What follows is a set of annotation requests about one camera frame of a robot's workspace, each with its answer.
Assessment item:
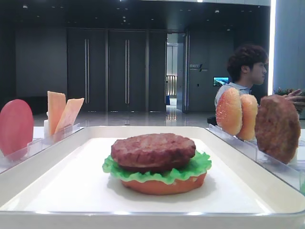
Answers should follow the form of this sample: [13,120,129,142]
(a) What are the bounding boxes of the orange cheese slice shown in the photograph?
[54,98,84,134]
[47,91,66,135]

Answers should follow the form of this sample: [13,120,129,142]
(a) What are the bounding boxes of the brown meat patty on burger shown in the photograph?
[111,133,196,173]

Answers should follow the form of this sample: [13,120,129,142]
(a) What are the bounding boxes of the green lettuce leaf on burger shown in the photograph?
[102,151,212,185]

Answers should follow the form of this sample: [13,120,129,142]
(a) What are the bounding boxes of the brown meat patty in rack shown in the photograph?
[254,94,301,164]

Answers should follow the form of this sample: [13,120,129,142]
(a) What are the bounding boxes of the red tomato slice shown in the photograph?
[0,99,34,161]

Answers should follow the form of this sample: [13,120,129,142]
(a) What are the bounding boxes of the dark double doors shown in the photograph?
[67,29,167,112]

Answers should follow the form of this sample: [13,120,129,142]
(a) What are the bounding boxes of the bottom bun on tray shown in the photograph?
[121,173,207,196]

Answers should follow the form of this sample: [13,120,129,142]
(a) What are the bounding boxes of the sesame top bun front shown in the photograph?
[216,88,242,135]

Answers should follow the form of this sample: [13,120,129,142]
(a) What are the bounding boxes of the orange bun slice behind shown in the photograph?
[237,94,258,141]

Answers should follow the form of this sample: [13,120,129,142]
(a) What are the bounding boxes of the person in blue shirt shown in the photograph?
[214,44,268,106]

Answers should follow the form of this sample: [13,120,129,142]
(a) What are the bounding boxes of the white rectangular serving tray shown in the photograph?
[0,126,305,229]

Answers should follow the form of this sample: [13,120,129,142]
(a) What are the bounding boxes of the small wall display screen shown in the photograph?
[213,77,229,86]

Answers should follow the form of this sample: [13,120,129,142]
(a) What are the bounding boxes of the clear left rack front rail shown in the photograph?
[0,123,83,173]

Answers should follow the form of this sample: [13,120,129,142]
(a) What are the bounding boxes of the clear rack rail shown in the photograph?
[0,123,83,173]
[207,125,305,194]

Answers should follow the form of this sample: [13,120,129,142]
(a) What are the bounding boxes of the clear right rack front rail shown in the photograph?
[207,125,305,194]

